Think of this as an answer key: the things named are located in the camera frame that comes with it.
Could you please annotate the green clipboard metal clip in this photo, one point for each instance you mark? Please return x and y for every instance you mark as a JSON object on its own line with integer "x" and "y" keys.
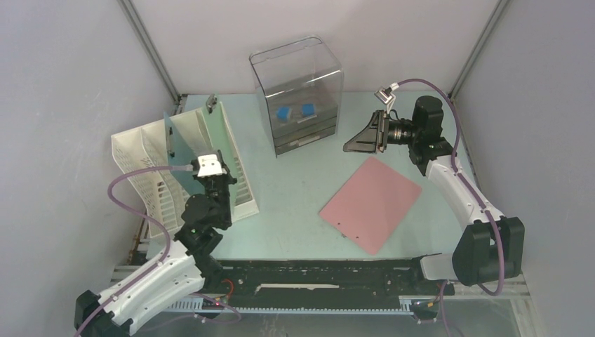
{"x": 211, "y": 103}

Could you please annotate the pink clipboard sheet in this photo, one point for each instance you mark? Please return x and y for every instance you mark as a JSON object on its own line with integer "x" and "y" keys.
{"x": 371, "y": 204}

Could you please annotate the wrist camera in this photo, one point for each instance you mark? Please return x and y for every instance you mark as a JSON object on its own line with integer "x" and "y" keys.
{"x": 387, "y": 96}
{"x": 209, "y": 165}

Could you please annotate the white plastic file rack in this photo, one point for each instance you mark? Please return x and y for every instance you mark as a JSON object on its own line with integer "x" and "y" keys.
{"x": 162, "y": 195}

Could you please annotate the blue clipboard sheet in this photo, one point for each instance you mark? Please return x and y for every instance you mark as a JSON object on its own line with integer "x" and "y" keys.
{"x": 184, "y": 155}

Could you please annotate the green clipboard sheet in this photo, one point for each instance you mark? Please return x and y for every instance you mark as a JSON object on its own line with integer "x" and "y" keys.
{"x": 220, "y": 143}

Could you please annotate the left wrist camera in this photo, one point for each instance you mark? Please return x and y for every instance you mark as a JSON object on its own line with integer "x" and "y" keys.
{"x": 209, "y": 165}

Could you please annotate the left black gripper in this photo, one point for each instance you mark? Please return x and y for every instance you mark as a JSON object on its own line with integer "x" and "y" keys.
{"x": 231, "y": 180}

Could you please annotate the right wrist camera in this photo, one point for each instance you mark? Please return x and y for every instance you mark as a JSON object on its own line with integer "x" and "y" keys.
{"x": 387, "y": 96}

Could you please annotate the blue eraser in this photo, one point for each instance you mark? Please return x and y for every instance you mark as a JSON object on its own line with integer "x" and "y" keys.
{"x": 308, "y": 110}
{"x": 283, "y": 114}

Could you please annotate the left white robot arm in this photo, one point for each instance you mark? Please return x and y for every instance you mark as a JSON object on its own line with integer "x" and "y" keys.
{"x": 183, "y": 266}

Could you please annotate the clear plastic drawer box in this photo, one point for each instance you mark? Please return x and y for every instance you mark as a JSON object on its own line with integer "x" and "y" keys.
{"x": 292, "y": 74}

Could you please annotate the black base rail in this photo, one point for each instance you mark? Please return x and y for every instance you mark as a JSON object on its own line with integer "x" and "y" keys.
{"x": 318, "y": 285}

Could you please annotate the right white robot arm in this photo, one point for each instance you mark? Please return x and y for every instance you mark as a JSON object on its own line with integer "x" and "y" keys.
{"x": 491, "y": 246}

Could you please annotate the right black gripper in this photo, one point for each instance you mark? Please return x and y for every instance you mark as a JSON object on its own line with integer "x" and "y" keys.
{"x": 374, "y": 137}

